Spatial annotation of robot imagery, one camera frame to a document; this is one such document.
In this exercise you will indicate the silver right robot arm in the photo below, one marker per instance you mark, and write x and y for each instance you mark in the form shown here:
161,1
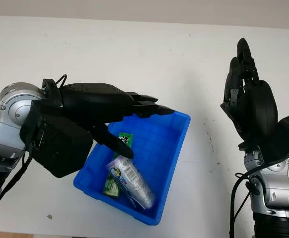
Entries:
274,193

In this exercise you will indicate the silver purple bag roll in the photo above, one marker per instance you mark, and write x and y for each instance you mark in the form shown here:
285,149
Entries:
134,181

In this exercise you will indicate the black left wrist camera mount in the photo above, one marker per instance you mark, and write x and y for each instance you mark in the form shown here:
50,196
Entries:
60,146

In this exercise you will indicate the green toothpaste box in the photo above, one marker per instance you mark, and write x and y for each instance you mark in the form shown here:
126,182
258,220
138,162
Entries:
112,186

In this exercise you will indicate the blue plastic tray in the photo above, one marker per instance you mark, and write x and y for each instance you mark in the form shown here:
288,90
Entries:
166,153

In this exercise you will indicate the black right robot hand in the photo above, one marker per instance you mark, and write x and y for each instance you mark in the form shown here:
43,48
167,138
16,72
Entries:
258,111

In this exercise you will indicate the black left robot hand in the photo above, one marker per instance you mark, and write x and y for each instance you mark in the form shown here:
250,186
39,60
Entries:
94,101

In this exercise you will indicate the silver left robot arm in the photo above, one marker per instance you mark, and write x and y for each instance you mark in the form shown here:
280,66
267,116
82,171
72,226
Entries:
8,116

